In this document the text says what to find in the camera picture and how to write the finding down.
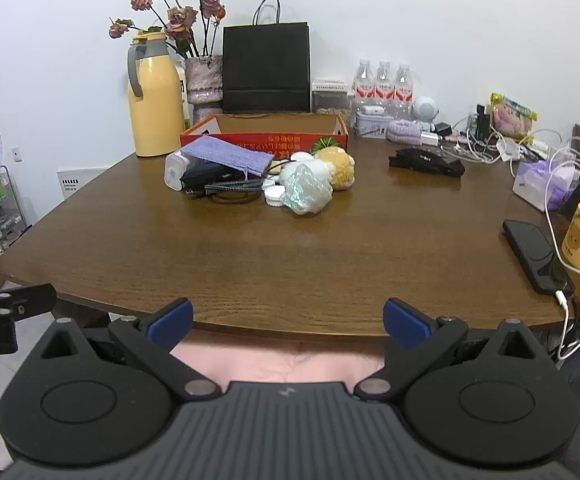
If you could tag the water bottle red label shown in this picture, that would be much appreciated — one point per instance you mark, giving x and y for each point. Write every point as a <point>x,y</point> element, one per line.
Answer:
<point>384,87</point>
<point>404,89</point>
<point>364,85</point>

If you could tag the white tissue box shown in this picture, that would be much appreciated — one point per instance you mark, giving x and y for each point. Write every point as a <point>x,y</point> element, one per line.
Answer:
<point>540,182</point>

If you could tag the black pouch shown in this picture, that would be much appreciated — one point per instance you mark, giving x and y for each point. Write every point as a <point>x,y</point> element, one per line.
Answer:
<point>425,160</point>

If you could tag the purple cloth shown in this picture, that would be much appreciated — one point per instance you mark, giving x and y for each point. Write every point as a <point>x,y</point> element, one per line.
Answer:
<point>225,152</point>

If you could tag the white wall outlet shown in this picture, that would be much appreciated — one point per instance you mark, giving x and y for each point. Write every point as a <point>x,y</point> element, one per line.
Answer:
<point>17,154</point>

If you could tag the small dark bottle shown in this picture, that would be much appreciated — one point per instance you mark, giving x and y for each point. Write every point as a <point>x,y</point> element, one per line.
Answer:
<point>481,119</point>

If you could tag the white earbuds case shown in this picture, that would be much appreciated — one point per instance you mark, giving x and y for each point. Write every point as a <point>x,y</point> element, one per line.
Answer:
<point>372,109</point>

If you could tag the pink fuzzy vase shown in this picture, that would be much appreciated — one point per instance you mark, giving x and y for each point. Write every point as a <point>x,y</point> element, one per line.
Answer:
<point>202,80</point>

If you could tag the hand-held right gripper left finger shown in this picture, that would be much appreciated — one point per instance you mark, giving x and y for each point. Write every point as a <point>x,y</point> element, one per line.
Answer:
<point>172,317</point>

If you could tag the yellow and white plush toy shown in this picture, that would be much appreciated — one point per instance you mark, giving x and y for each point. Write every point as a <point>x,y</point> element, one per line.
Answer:
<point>340,167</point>

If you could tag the navy pouch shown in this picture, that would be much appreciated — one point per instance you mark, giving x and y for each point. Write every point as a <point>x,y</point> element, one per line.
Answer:
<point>205,174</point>

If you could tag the white cotton swab box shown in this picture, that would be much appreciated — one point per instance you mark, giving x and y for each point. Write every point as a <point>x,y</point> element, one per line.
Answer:
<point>174,172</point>

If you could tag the white round robot toy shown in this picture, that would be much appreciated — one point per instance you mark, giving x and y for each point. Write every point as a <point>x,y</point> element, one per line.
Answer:
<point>426,109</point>

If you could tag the person's pink clothing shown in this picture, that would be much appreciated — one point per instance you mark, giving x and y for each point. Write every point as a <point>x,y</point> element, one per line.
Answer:
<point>270,365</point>

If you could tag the grey metal tin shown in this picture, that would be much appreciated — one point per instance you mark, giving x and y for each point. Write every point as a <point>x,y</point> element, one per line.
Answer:
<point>370,126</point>

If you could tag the iridescent wrapper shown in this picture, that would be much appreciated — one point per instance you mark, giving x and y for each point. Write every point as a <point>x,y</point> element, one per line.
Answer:
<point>307,192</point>

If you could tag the yellow thermos jug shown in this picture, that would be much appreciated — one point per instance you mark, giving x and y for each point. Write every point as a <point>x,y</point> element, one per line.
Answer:
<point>157,110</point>

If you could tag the pink candy bag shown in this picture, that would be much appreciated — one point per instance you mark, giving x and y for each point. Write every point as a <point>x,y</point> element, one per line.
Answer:
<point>512,114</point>

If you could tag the black paper bag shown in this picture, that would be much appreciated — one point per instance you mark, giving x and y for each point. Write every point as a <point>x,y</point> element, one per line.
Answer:
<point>265,70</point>

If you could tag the white carton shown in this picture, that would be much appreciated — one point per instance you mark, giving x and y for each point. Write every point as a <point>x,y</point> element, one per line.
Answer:
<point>329,85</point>

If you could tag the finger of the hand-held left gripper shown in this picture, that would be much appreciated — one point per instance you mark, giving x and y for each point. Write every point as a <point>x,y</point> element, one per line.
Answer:
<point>20,300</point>

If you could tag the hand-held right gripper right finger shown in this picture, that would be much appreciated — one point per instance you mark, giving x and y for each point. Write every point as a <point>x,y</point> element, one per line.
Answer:
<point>405,322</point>

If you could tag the black smartphone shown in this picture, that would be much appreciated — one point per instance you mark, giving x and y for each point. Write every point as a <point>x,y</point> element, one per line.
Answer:
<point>535,255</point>

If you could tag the black power adapter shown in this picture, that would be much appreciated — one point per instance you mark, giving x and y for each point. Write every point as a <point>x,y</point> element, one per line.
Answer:
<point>443,128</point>

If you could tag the red cardboard box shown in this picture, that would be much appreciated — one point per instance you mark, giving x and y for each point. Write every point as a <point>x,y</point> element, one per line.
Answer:
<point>250,138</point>

